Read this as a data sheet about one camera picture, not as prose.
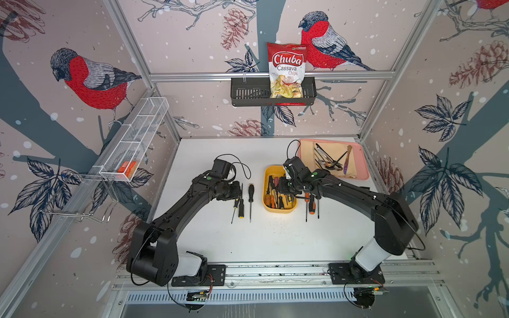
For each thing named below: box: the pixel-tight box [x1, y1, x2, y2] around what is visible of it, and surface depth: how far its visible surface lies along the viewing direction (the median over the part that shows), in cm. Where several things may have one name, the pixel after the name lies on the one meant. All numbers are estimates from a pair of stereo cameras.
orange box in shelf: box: [117, 160, 138, 178], surface depth 68 cm
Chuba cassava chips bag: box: [267, 41, 309, 99], surface depth 85 cm
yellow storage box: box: [262, 164, 298, 214], surface depth 94 cm
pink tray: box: [298, 138, 370, 181], surface depth 113 cm
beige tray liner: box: [300, 141, 358, 179], surface depth 113 cm
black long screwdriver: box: [247, 183, 255, 224], surface depth 97 cm
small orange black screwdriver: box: [308, 192, 317, 216], surface depth 92 cm
